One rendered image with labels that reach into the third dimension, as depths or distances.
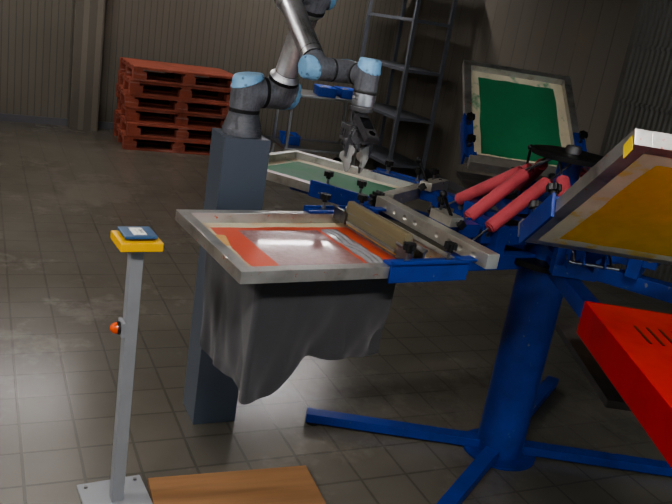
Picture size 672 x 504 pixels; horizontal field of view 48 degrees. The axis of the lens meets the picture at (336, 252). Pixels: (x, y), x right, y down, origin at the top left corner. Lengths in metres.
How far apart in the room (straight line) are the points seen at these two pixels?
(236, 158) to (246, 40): 6.73
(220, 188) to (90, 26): 6.21
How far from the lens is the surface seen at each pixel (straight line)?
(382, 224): 2.53
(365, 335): 2.45
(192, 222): 2.45
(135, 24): 9.22
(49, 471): 2.97
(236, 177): 2.86
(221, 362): 2.52
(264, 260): 2.28
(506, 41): 8.24
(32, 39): 9.12
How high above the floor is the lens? 1.69
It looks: 17 degrees down
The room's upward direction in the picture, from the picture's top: 9 degrees clockwise
